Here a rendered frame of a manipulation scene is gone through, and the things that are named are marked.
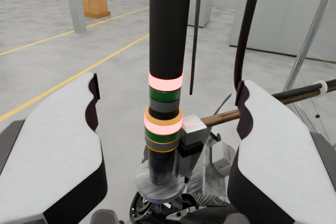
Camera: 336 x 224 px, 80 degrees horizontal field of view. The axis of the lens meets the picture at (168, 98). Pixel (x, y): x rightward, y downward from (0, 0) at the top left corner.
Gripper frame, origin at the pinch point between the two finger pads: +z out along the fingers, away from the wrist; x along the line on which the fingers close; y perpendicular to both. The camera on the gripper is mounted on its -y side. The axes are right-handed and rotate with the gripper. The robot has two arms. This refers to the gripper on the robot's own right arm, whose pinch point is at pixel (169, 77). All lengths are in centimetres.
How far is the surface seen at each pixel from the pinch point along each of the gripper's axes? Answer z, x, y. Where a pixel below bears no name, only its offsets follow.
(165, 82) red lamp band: 6.0, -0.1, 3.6
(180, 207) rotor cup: 15.8, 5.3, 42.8
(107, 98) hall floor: 244, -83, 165
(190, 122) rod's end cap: 9.1, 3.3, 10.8
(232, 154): 41, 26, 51
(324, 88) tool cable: 19.4, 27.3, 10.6
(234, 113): 11.9, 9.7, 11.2
